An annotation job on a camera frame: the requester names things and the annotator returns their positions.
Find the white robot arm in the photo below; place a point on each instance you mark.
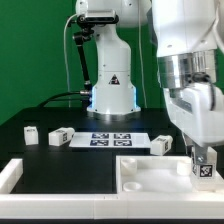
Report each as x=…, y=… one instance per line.
x=186, y=33

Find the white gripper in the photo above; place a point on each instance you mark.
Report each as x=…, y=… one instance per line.
x=192, y=114

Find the white U-shaped obstacle fence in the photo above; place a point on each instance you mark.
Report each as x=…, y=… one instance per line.
x=121, y=205

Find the white tag base sheet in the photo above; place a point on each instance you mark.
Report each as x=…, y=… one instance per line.
x=110, y=140

